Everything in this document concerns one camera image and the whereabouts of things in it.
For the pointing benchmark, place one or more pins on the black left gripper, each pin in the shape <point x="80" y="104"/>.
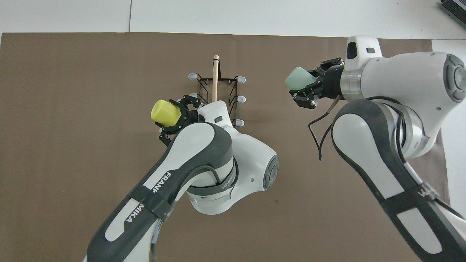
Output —
<point x="191" y="117"/>

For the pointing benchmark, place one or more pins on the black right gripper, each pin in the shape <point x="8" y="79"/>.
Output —
<point x="333" y="83"/>

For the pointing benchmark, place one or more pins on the yellow plastic cup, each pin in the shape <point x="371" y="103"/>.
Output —
<point x="165" y="112"/>

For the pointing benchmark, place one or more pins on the pale green plastic cup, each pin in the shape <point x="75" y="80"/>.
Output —
<point x="298" y="78"/>

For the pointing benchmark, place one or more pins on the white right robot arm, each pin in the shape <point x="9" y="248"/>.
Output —
<point x="400" y="80"/>

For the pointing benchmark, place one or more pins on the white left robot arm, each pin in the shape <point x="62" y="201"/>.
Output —
<point x="196" y="153"/>

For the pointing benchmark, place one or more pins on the brown paper table mat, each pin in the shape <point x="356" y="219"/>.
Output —
<point x="72" y="72"/>

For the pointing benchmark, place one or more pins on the grey ribbed device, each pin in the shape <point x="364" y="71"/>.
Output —
<point x="455" y="9"/>

